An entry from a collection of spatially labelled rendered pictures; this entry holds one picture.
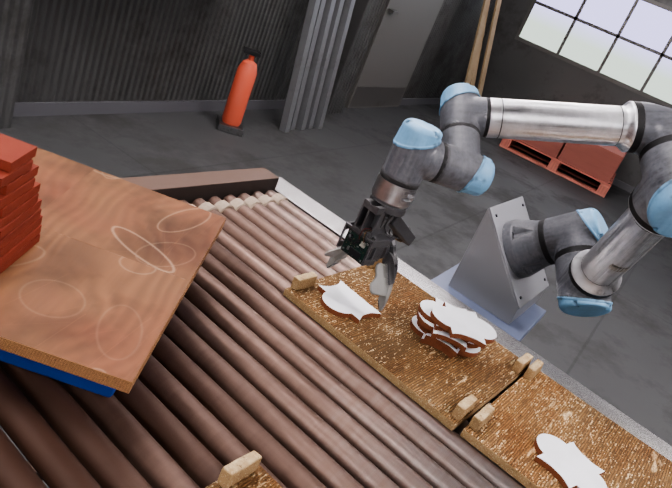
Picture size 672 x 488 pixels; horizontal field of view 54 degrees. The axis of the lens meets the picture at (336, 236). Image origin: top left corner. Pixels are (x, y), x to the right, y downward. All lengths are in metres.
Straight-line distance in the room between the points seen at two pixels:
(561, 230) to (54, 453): 1.22
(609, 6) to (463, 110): 8.08
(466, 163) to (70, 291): 0.68
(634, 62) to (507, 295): 7.63
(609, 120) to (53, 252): 0.97
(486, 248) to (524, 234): 0.10
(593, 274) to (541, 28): 8.03
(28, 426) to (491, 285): 1.16
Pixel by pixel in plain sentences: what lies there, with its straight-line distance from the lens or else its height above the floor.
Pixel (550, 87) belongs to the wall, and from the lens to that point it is 9.41.
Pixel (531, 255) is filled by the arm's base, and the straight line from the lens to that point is 1.71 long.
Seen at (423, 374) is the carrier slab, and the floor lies 0.94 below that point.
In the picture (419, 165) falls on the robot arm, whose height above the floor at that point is 1.26.
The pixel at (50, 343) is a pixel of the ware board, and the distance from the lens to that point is 0.85.
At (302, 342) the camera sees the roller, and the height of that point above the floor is 0.91.
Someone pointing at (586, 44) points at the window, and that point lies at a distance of 9.32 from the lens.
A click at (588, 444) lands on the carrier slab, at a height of 0.94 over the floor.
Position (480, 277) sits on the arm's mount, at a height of 0.94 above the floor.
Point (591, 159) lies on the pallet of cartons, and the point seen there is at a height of 0.33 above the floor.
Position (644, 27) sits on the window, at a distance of 9.23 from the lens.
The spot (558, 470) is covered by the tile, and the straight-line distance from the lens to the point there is 1.20.
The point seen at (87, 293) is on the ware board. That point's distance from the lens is 0.94.
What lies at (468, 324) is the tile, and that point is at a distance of 1.32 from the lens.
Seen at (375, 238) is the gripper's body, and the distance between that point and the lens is 1.21.
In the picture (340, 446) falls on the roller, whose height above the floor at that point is 0.92.
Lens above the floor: 1.57
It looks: 23 degrees down
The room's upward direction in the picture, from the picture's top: 23 degrees clockwise
